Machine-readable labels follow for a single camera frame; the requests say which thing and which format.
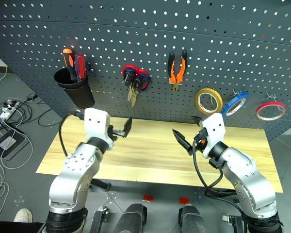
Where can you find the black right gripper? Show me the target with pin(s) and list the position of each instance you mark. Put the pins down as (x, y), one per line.
(200, 143)

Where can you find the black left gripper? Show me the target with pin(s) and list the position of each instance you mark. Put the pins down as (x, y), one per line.
(116, 134)

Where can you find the blue tape roll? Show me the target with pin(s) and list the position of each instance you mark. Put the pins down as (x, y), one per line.
(235, 99)

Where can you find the orange and black pliers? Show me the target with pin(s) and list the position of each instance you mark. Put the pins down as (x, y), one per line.
(182, 70)

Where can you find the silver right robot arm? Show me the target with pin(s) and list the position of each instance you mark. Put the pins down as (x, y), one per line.
(247, 174)

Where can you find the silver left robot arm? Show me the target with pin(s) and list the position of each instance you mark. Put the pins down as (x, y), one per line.
(72, 174)

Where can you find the dark grey pegboard wall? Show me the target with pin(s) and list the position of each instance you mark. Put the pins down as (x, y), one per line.
(145, 43)

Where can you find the yellow tape roll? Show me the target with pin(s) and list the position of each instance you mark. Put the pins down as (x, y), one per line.
(197, 97)

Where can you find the silver pegboard hook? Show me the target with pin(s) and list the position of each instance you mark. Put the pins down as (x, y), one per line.
(209, 93)
(272, 97)
(237, 93)

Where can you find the black plastic cup holder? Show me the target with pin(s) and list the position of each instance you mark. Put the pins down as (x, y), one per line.
(80, 97)

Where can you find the red and blue scissors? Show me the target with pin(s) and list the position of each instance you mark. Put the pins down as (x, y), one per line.
(129, 67)

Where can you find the red tape roll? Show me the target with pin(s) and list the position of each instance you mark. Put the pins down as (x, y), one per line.
(258, 111)

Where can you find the dark rounded shape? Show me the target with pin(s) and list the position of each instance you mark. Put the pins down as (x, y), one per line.
(191, 219)
(133, 218)

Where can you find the orange and black screwdriver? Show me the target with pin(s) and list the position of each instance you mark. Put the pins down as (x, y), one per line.
(68, 60)

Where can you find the black flat floor device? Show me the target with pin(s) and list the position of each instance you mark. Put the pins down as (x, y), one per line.
(17, 143)

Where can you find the white shoe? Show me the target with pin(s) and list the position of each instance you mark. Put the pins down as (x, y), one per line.
(23, 215)

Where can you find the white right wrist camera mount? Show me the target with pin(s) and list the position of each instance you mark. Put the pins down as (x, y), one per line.
(214, 131)

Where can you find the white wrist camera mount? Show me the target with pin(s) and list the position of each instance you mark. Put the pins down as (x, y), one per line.
(214, 131)
(97, 126)

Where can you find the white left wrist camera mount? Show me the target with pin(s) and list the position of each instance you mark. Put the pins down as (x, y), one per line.
(97, 126)

